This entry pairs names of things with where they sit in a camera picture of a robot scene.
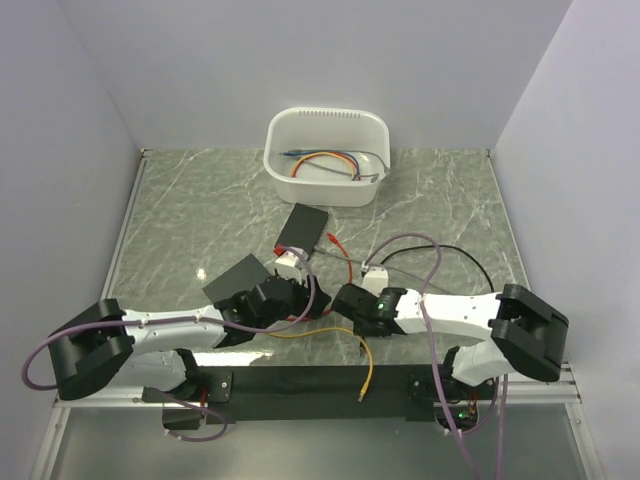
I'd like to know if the red ethernet cable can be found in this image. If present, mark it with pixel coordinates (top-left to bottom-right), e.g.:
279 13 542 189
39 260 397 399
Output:
284 232 356 321

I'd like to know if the red cable in bin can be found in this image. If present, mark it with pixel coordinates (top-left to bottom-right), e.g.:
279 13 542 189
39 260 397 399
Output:
289 152 361 181

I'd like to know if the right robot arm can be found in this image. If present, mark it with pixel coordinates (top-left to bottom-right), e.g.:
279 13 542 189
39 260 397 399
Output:
331 283 569 399

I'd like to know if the grey cable in bin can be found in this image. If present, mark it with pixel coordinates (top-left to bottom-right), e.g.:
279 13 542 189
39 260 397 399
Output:
309 147 391 184

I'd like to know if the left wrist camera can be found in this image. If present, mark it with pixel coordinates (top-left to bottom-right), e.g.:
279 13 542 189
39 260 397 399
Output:
273 245 308 283

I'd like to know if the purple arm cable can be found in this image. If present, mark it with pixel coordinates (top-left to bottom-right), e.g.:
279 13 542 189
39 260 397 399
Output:
20 247 321 444
362 233 511 480

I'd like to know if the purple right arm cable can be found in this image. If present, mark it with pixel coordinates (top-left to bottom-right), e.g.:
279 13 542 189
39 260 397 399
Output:
362 233 511 480

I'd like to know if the grey ethernet cable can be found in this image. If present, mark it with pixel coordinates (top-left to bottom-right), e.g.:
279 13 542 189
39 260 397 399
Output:
312 247 451 296

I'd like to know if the yellow ethernet cable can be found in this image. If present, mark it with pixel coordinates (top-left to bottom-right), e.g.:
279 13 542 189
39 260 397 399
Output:
269 327 376 403

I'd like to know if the white plastic bin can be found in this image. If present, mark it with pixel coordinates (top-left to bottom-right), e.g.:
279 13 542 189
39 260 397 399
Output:
263 107 391 207

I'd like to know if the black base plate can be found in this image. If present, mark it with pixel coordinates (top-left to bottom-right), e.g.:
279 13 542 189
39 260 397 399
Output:
142 364 501 426

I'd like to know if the black cable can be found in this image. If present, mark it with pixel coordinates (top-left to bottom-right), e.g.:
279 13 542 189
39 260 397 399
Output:
379 243 496 296

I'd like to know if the black network switch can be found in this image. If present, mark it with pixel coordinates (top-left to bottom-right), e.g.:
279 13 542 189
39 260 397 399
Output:
203 254 270 304
274 203 329 257

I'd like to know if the orange cable in bin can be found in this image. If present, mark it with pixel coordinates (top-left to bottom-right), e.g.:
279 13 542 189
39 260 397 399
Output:
292 152 361 181

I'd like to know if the aluminium rail frame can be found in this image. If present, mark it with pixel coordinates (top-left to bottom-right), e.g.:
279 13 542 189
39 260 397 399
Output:
29 147 601 480

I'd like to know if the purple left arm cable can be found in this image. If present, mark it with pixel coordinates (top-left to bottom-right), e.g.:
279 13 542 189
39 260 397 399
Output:
20 247 321 444

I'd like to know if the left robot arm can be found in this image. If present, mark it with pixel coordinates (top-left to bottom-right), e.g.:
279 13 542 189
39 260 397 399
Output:
48 273 331 402

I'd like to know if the blue cable in bin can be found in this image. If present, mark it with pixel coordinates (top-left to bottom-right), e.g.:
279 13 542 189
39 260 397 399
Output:
277 147 359 171

